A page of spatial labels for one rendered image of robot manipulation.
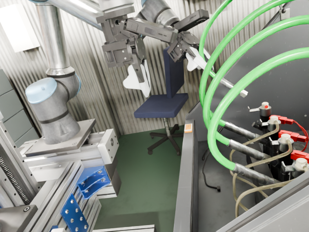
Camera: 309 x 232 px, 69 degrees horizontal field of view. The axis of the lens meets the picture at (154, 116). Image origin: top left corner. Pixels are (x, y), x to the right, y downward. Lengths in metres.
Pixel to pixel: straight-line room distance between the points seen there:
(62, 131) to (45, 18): 0.43
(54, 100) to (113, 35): 0.46
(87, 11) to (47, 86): 0.32
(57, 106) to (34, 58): 2.24
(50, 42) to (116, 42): 0.51
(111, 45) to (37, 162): 0.69
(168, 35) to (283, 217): 0.39
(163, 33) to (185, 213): 0.43
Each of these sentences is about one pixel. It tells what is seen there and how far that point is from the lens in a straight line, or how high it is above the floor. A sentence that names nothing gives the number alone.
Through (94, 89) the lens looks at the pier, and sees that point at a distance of 2.84.
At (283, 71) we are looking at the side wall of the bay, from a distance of 0.98.
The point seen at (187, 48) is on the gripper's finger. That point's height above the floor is 1.29.
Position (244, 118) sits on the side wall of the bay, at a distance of 1.03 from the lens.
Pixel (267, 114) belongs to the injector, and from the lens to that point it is 0.66.
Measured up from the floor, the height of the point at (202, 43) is 1.29.
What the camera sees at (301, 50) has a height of 1.32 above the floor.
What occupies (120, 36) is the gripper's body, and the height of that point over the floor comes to 1.38.
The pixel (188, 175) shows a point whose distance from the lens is 0.71.
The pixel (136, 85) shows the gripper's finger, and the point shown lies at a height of 1.26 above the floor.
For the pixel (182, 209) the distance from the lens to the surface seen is 0.62.
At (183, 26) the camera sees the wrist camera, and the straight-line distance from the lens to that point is 0.77.
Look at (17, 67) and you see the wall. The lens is 3.30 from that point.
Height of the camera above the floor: 1.41
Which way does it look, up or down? 25 degrees down
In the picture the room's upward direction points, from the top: 15 degrees counter-clockwise
